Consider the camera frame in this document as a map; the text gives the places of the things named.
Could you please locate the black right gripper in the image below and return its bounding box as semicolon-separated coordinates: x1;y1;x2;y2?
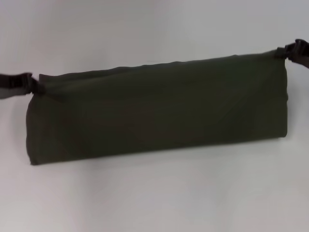
275;38;309;71

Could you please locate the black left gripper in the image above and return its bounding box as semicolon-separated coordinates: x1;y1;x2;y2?
0;72;46;96

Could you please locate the dark green FREE print T-shirt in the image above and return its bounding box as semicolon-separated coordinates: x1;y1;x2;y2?
25;54;290;166

